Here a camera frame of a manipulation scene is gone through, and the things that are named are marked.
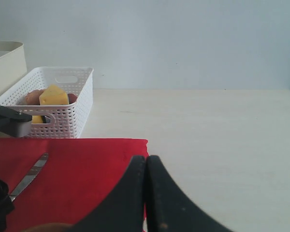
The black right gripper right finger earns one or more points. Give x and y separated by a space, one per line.
168 208

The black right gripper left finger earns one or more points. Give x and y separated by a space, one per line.
123 208

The silver table knife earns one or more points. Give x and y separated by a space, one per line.
30 176

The brown wooden plate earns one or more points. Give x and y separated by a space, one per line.
49 227

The red tablecloth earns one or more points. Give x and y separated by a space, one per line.
77 176

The yellow lemon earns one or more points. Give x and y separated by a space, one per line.
37 119

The bread piece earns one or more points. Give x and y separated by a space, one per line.
32 98

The yellow cheese wedge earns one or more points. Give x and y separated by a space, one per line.
54 95

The red sausage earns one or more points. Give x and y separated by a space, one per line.
72 98

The blue white milk carton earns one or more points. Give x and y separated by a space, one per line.
47 120

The white perforated plastic basket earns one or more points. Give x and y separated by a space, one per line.
68 120

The cream plastic bin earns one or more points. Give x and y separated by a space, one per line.
12 64

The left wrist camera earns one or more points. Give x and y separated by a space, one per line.
14 123

